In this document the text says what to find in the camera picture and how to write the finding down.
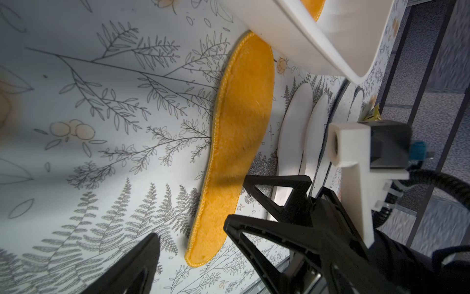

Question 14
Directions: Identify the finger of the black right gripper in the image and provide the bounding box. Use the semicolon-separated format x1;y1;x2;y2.
224;214;330;294
243;175;313;224

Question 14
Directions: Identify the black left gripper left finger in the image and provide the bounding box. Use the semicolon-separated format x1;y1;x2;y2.
83;233;160;294

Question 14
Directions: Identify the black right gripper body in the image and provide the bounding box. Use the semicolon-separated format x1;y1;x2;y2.
286;227;470;294

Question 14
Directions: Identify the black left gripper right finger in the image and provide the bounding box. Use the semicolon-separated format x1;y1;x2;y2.
316;187;404;294

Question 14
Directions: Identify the white plastic storage box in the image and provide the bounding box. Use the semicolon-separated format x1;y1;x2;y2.
222;1;394;84

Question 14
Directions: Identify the left grey insole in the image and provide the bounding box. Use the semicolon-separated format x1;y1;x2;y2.
312;80;352;196

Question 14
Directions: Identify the grey insole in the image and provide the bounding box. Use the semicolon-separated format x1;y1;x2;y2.
312;80;352;196
333;84;364;123

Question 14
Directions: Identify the right white insole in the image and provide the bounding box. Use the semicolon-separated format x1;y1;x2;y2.
300;94;329;182

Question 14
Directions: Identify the white insole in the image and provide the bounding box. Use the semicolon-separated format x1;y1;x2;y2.
300;94;329;182
269;82;315;218

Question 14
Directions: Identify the left white insole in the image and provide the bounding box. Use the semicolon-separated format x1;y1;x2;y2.
269;82;315;218

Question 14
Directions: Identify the right grey insole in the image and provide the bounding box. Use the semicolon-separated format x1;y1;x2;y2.
333;84;364;123

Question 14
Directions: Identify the yellow snack bag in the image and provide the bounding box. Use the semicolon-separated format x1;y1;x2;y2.
362;105;383;122

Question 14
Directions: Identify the floral patterned table mat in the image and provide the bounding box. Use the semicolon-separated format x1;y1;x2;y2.
0;0;410;294

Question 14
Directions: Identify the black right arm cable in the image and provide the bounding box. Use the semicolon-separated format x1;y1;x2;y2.
370;168;470;229

